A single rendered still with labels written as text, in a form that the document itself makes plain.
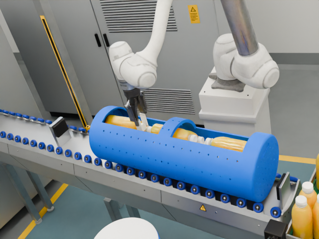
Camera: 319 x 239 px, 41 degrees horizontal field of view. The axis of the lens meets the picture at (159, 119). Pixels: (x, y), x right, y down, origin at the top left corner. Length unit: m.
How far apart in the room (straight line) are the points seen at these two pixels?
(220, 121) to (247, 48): 0.52
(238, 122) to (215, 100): 0.17
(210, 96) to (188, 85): 1.36
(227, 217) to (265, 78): 0.66
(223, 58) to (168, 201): 0.76
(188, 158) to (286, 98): 2.51
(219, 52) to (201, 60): 1.27
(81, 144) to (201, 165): 0.96
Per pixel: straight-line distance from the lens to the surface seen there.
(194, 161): 1.77
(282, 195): 1.80
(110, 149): 2.05
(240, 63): 2.02
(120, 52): 1.78
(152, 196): 2.12
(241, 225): 1.91
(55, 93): 4.54
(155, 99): 3.85
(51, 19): 2.60
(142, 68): 1.65
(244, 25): 1.91
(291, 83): 4.42
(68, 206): 3.60
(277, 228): 1.70
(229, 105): 2.27
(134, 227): 1.76
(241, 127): 2.32
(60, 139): 2.55
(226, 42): 2.16
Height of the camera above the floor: 2.30
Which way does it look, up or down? 33 degrees down
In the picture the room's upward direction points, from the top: 15 degrees counter-clockwise
